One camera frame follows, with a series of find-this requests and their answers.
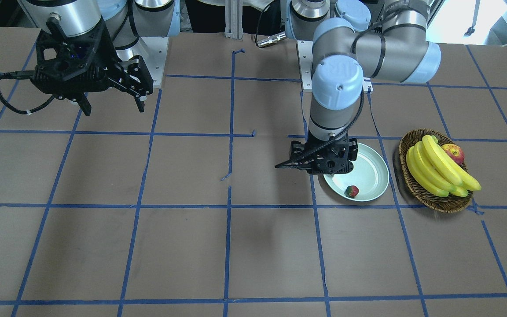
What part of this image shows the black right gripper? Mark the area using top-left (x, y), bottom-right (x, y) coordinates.
top-left (31, 18), bottom-right (154, 116)

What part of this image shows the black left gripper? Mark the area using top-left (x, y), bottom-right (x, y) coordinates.
top-left (274, 134), bottom-right (358, 175)

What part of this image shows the strawberry pair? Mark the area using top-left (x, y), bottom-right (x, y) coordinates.
top-left (344, 185), bottom-right (360, 198)

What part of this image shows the yellow banana bunch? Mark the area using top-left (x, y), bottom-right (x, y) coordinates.
top-left (406, 135), bottom-right (481, 197)

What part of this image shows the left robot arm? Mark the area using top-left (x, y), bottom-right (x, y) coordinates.
top-left (276, 0), bottom-right (441, 175)

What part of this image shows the aluminium frame post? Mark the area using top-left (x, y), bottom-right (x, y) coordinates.
top-left (224, 0), bottom-right (243, 41)

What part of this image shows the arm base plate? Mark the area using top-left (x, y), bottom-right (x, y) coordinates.
top-left (141, 37), bottom-right (170, 88)
top-left (296, 38), bottom-right (371, 92)

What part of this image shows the wicker basket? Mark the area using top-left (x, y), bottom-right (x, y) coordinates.
top-left (392, 129), bottom-right (474, 213)

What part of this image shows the light green plate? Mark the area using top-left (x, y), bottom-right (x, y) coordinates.
top-left (324, 143), bottom-right (389, 202)

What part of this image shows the red yellow apple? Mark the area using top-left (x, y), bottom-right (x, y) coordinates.
top-left (442, 143), bottom-right (465, 165)

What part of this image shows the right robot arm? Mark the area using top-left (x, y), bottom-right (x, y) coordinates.
top-left (19, 0), bottom-right (181, 116)

